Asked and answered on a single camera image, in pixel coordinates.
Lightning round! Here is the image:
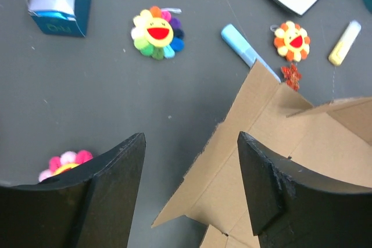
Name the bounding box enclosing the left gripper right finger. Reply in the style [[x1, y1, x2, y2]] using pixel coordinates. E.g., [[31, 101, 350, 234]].
[[237, 132, 371, 247]]

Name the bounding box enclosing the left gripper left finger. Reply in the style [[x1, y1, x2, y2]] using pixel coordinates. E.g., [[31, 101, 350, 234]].
[[1, 132, 146, 247]]

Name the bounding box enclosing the brown cardboard box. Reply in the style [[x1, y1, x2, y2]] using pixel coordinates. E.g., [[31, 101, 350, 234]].
[[153, 62, 371, 247]]

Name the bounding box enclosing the blue toothpaste box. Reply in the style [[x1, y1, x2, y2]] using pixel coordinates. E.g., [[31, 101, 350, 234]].
[[28, 0, 91, 37]]

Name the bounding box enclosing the red glitter ornament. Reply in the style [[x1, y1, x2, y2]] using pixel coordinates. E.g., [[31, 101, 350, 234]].
[[281, 63, 302, 91]]

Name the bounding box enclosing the blue marker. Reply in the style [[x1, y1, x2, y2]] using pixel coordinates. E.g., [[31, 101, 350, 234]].
[[221, 24, 281, 82]]

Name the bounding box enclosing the orange flower plush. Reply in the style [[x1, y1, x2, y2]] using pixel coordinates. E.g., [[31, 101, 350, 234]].
[[273, 21, 310, 62]]

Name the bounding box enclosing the rainbow flower plush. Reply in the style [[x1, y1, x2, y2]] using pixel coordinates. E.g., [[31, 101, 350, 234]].
[[130, 6, 185, 60]]

